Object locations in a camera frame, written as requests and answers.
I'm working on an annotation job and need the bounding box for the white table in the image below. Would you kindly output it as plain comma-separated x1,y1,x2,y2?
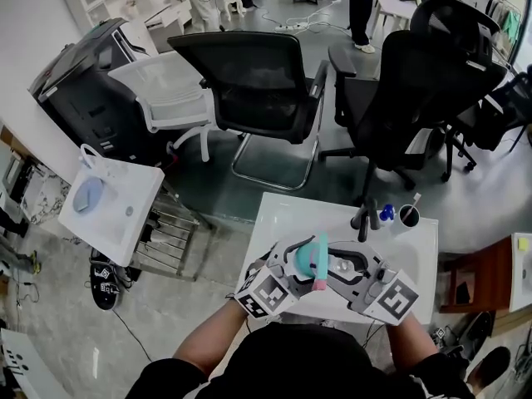
368,0,421,41

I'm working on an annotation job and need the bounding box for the white mesh chair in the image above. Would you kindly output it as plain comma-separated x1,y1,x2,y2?
106,50,217,164

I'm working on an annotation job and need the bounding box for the black headrest office chair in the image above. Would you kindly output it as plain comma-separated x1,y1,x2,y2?
318,0,509,207

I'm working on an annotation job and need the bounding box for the person's left forearm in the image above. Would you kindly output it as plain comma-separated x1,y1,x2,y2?
172,299,249,376

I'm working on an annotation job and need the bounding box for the white stool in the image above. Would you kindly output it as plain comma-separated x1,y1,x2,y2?
219,0,246,19

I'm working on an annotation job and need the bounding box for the black mesh sled-base chair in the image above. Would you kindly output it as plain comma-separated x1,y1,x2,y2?
167,30,330,191

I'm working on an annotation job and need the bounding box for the person's black shirt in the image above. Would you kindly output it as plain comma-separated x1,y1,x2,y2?
126,322,475,399

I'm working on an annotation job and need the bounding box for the clothes rack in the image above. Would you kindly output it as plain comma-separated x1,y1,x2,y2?
485,0,525,57

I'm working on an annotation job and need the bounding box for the black faucet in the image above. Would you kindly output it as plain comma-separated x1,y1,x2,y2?
350,196,382,243

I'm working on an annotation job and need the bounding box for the brown wooden cabinet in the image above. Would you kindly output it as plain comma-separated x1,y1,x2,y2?
439,234,515,314

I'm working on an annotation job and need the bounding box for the white sink basin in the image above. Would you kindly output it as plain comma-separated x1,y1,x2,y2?
509,231,532,313
236,191,440,326
57,145,166,268

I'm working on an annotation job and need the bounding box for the person's right forearm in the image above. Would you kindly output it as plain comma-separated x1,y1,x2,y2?
384,313,440,373

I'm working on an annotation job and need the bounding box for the white toothbrush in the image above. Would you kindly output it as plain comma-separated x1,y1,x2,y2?
406,192,422,219

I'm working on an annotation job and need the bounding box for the black round device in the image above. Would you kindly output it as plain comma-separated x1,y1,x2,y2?
89,259,124,311
431,310,495,361

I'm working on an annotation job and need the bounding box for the black office printer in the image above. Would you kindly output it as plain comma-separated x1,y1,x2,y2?
27,17,178,168

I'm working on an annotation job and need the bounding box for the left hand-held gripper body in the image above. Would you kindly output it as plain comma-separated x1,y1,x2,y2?
234,242,318,320

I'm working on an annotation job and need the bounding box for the white cup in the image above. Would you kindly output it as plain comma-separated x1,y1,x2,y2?
397,204,421,229

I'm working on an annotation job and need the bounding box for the black swivel office chair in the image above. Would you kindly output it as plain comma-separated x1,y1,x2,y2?
444,66,532,182

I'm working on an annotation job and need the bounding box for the blue plate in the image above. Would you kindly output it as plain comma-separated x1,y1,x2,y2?
72,176,105,214

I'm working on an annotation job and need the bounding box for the person's black shoe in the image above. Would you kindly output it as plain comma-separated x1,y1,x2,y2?
467,346,511,390

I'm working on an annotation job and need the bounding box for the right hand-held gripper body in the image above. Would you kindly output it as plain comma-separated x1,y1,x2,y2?
347,259,421,328

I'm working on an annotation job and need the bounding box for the metal rack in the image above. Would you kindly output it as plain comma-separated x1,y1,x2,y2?
132,187,217,283

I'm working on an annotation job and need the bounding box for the marble patterned counter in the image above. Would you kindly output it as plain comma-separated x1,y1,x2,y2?
20,164,71,226

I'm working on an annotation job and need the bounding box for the white dotted panel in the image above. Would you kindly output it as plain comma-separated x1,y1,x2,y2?
0,327,55,399

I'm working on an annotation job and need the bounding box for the white faucet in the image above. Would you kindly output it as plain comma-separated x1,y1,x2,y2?
78,142,109,174

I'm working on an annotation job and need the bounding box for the small white desk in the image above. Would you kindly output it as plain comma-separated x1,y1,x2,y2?
143,0,195,52

